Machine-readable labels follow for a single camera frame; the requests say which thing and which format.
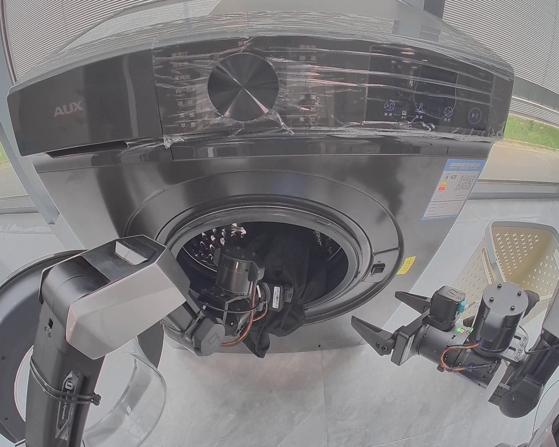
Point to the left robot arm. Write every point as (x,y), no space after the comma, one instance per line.
(107,296)

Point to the cream laundry basket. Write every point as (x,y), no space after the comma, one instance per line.
(526,254)

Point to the heap of dark clothes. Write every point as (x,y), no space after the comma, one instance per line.
(307,287)

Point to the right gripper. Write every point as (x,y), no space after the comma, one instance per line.
(435,340)

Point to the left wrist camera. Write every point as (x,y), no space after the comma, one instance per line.
(280,298)

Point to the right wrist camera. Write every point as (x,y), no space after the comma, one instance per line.
(447,305)

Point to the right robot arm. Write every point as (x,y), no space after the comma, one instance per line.
(501,312)

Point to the washing machine door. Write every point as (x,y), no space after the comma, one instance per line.
(4,324)

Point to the grey washing machine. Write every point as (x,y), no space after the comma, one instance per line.
(307,175)

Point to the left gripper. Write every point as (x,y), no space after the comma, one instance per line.
(235,273)

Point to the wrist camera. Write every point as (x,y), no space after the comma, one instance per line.
(280,298)
(447,305)

